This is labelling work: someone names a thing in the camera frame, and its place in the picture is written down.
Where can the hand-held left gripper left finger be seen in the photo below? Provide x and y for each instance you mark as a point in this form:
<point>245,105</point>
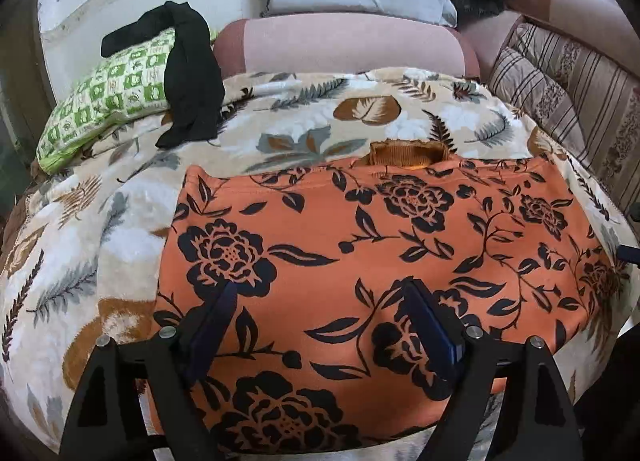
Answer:
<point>220,321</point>

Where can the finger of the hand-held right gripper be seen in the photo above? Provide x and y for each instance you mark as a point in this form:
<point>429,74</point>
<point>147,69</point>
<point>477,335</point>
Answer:
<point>635,215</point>
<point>630,253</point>

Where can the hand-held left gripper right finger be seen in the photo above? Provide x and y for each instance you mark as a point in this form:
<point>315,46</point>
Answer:
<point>430,326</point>

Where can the orange floral blouse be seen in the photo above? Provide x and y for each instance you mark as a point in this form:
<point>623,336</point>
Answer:
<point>350,221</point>

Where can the large striped brown cushion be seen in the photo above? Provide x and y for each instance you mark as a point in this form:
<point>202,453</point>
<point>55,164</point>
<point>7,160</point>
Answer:
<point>610,101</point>

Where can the small striped brown cushion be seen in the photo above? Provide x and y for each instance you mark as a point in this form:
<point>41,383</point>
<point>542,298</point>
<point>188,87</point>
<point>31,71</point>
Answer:
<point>535,91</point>

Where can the pink sofa backrest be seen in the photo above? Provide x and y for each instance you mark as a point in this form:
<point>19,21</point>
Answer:
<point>590,16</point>

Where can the leaf print blanket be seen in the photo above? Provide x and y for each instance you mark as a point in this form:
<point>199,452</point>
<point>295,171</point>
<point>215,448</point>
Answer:
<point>300,116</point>

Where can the green patterned pillow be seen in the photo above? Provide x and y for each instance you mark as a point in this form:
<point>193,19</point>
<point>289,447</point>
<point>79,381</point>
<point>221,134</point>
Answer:
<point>100,101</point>

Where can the black garment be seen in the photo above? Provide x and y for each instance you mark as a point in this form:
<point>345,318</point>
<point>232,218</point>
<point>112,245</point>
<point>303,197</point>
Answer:
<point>195,66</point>

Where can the pink sofa bolster cushion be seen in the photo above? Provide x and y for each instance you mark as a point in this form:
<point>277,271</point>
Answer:
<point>350,43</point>

